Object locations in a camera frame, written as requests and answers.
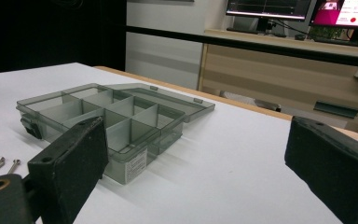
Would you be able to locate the white table board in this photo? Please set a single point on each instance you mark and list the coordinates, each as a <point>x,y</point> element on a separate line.
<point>223,161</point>

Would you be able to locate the pink-screen computer monitor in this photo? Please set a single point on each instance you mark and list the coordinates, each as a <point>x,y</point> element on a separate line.
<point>348,12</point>

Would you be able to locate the green plant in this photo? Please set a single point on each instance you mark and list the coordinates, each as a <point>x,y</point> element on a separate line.
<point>324,32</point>

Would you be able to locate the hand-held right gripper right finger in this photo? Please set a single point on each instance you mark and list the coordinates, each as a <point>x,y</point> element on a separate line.
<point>335,161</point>

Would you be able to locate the light wooden desk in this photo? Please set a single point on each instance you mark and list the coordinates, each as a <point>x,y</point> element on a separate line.
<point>245,68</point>

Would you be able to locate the black curtain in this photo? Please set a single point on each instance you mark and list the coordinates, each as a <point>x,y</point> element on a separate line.
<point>43,31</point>

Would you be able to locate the white cabinet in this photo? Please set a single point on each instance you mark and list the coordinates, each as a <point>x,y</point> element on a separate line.
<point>161,56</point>

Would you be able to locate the dark-screen computer monitor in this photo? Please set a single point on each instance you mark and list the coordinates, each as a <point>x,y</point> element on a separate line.
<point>267,7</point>

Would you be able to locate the short silver screw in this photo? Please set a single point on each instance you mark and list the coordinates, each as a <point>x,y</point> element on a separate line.
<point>14,165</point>

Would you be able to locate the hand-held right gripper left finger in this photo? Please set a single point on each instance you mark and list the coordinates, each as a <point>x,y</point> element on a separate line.
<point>71,161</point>

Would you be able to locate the clear grey plastic compartment box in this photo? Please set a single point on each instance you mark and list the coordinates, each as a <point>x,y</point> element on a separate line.
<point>127,107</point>

